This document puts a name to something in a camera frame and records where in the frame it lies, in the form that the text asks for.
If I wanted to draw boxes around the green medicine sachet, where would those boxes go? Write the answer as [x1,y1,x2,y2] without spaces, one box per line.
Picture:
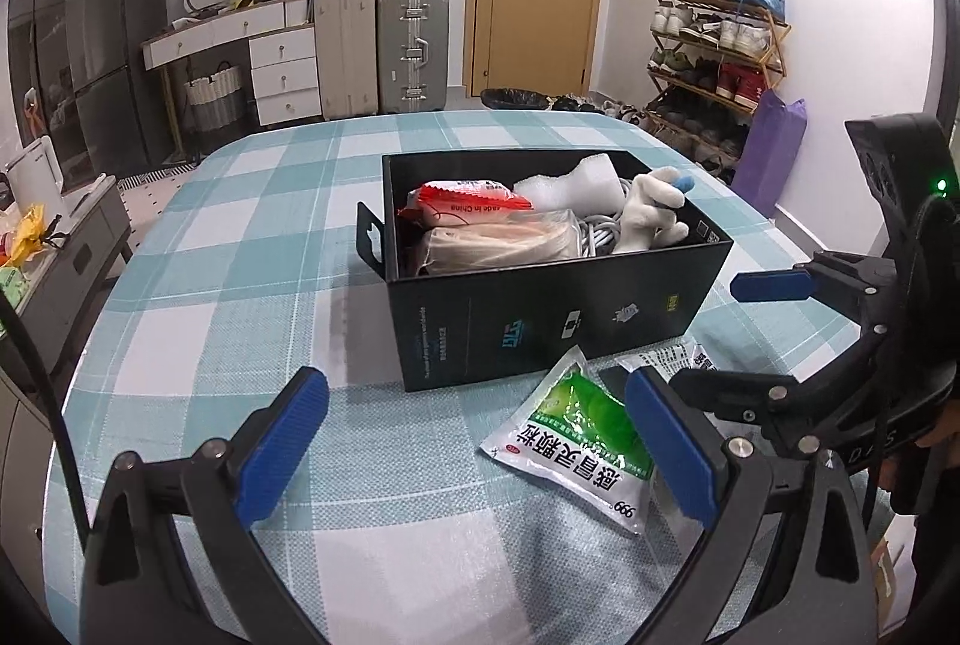
[480,347,654,535]

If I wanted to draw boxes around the white plush toy blue ears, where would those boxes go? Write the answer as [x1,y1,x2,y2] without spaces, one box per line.
[613,167,695,255]

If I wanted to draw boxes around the white charging cable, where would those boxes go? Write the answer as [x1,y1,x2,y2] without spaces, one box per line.
[572,208,632,260]

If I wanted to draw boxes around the white foam wrap piece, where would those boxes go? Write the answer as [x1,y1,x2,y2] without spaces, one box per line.
[512,152,626,218]

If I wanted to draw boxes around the bagged cream webbing strap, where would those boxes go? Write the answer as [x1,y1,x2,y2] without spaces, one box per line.
[412,208,583,278]

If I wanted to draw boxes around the red snack packet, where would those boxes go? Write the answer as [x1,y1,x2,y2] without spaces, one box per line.
[398,180,532,227]

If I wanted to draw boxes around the person's right hand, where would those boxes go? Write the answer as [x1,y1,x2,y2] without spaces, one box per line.
[878,400,960,492]

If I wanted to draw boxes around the purple bag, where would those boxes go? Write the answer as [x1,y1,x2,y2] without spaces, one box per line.
[732,89,807,218]

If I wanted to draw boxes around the wooden shoe rack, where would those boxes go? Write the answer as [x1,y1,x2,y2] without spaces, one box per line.
[643,0,791,177]

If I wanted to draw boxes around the grey side cabinet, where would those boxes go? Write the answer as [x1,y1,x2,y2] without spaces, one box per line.
[16,175,132,367]

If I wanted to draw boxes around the teal checkered tablecloth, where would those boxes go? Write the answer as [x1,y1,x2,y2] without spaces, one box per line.
[40,107,902,645]

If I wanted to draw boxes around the black cardboard box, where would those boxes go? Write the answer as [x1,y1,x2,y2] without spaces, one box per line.
[345,149,732,391]

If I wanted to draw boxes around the woven laundry basket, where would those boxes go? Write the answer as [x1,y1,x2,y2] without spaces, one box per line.
[184,62,247,154]

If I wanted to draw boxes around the silver aluminium suitcase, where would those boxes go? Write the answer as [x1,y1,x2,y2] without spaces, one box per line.
[377,0,449,113]

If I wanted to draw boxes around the white desk with drawers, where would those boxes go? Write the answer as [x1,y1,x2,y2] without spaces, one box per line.
[142,0,322,128]

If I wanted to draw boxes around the beige suitcase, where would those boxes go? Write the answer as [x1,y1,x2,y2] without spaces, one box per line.
[313,0,379,120]

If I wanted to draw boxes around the dark grey refrigerator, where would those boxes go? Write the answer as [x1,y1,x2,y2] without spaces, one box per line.
[65,0,174,179]

